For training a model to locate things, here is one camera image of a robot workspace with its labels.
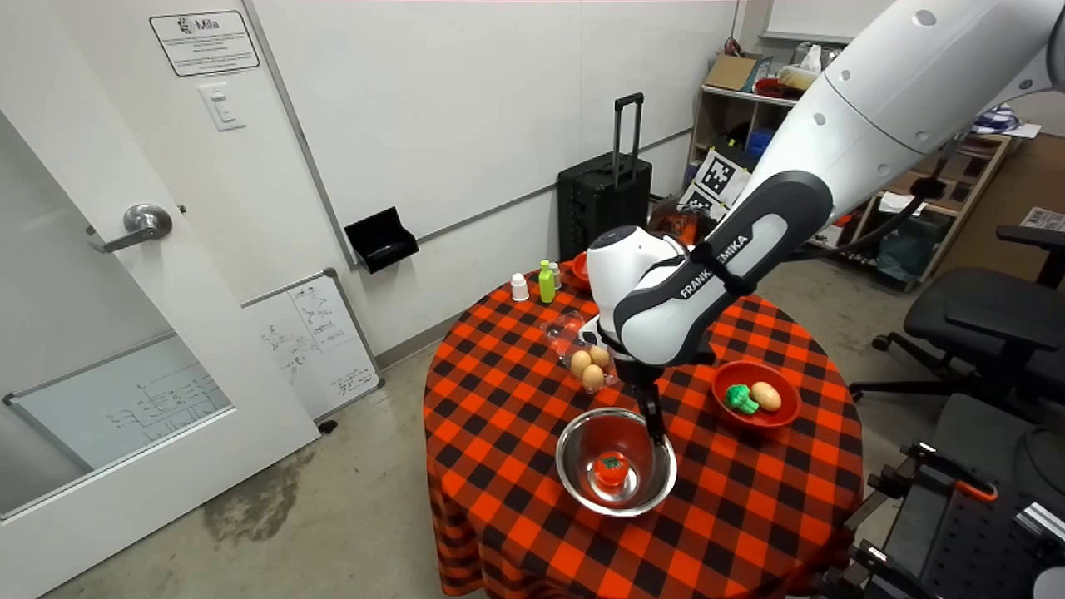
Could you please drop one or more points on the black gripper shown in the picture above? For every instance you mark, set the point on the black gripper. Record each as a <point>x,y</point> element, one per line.
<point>645,380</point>

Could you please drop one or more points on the red tomato plush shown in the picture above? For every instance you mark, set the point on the red tomato plush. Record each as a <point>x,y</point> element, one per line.
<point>610,471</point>

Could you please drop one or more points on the green broccoli toy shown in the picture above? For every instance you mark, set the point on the green broccoli toy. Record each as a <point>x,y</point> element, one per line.
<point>741,401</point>

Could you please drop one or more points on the beige toy egg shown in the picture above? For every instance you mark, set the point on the beige toy egg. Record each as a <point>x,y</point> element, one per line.
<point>767,392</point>

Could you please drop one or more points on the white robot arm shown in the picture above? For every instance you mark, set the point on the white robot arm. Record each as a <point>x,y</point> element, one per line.
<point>637,276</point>

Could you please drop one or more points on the silver metal bowl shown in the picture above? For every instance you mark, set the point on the silver metal bowl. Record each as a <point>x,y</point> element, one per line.
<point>650,476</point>

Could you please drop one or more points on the clear egg tray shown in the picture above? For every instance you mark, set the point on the clear egg tray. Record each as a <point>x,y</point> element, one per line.
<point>590,363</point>

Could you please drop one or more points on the orange plastic bowl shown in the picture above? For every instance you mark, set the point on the orange plastic bowl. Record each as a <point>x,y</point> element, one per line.
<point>750,370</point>

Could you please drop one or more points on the red bowl with plastic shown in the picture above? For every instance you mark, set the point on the red bowl with plastic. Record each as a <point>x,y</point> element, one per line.
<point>576,273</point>

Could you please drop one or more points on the orange black checkered tablecloth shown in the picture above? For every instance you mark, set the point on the orange black checkered tablecloth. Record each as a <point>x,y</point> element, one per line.
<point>750,516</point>

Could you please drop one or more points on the green bottle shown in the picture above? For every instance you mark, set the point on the green bottle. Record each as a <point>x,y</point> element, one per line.
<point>546,281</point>

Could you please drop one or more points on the small white bottle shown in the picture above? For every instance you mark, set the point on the small white bottle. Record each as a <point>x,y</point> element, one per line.
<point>522,288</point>

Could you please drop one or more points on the black suitcase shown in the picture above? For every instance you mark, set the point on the black suitcase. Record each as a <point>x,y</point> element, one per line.
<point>600,194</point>

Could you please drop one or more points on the wooden shelf unit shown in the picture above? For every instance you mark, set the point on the wooden shelf unit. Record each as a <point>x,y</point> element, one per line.
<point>854,130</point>

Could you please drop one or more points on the black office chair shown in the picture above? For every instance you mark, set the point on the black office chair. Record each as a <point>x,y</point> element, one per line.
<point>990,332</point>

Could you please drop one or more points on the small whiteboard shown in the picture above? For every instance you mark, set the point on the small whiteboard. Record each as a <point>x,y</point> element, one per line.
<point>317,343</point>

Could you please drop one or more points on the white door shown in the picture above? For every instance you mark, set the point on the white door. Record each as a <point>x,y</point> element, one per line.
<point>133,388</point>

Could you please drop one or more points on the orange-handled clamp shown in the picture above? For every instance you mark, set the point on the orange-handled clamp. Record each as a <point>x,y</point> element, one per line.
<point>965,480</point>

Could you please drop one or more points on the black wall box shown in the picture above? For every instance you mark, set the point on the black wall box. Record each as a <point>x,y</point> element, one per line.
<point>380,239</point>

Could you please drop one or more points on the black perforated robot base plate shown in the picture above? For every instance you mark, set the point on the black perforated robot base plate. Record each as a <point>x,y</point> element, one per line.
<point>948,542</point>

